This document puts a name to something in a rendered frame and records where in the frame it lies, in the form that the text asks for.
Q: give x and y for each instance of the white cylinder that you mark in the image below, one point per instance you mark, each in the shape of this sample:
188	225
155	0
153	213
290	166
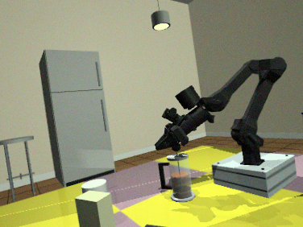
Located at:
98	185

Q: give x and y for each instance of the olive green block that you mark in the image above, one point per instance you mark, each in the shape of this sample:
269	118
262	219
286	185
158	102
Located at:
94	209

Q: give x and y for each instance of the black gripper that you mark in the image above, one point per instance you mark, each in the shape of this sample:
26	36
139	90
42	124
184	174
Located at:
175	134

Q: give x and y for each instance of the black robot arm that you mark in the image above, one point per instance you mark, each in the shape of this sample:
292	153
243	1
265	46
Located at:
244	130

